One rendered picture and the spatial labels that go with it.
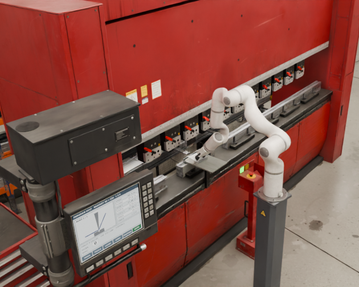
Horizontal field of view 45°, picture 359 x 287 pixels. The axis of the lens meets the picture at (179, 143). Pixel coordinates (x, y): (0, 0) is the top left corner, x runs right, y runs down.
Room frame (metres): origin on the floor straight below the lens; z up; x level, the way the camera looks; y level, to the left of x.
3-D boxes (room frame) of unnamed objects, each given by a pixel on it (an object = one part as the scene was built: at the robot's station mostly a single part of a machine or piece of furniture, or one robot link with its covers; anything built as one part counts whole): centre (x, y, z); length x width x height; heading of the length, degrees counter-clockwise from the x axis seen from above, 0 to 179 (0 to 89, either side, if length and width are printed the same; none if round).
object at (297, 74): (4.06, -1.17, 1.26); 0.15 x 0.09 x 0.17; 136
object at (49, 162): (1.67, 0.43, 1.53); 0.51 x 0.25 x 0.85; 131
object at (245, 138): (3.32, -0.54, 0.89); 0.30 x 0.05 x 0.03; 136
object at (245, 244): (2.94, -0.60, 0.06); 0.25 x 0.20 x 0.12; 42
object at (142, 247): (1.57, 0.37, 1.20); 0.45 x 0.03 x 0.08; 131
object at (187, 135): (2.90, -0.07, 1.26); 0.15 x 0.09 x 0.17; 136
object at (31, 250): (1.79, 0.62, 1.18); 0.40 x 0.24 x 0.07; 136
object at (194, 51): (3.39, -0.53, 1.74); 3.00 x 0.08 x 0.80; 136
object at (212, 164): (2.82, -0.19, 1.00); 0.26 x 0.18 x 0.01; 46
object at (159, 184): (2.52, 0.30, 0.92); 0.50 x 0.06 x 0.10; 136
